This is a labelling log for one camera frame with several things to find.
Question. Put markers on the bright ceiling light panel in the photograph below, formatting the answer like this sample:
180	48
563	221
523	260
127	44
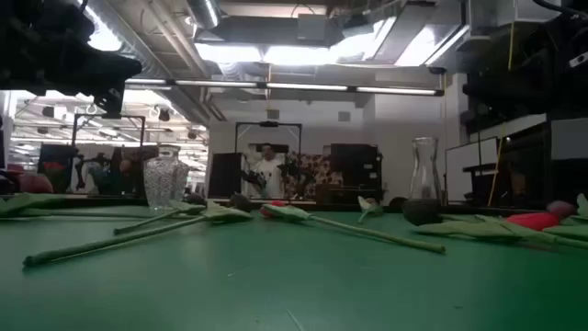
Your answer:
275	55

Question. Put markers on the black standing panel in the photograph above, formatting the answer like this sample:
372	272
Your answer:
225	174

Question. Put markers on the grey ceiling unit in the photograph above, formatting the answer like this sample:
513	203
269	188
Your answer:
312	27

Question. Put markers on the person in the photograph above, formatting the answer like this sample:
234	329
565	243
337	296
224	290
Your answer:
268	174

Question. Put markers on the large silver spiral duct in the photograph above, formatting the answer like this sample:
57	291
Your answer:
147	62

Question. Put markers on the white wall panel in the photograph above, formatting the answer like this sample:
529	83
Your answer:
569	138

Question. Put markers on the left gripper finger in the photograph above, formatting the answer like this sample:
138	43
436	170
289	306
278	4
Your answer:
121	70

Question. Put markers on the floral patterned cloth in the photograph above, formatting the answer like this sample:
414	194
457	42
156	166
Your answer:
317	172

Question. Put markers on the black cabinet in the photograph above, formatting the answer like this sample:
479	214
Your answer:
356	161

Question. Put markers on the black camera rig frame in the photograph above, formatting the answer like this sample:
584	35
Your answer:
268	124

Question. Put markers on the green table mat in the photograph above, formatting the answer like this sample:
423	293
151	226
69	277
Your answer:
294	285

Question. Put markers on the smooth clear glass carafe vase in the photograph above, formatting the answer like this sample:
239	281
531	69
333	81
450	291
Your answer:
425	170

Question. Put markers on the cut crystal glass vase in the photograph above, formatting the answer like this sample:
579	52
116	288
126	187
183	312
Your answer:
161	184

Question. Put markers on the square wall vent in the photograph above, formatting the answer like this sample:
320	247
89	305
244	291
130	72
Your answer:
273	115
344	116

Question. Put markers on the white ceiling box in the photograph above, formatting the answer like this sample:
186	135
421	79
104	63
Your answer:
505	11

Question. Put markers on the white board panel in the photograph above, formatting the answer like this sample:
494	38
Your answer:
468	165

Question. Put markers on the dark rounded object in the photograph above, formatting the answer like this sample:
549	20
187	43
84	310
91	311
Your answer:
399	202

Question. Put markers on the red flower bouquet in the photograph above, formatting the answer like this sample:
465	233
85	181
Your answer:
54	167

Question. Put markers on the silver ventilation duct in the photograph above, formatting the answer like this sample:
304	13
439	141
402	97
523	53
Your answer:
204	11

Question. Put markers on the long LED light bar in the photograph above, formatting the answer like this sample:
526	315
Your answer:
303	86

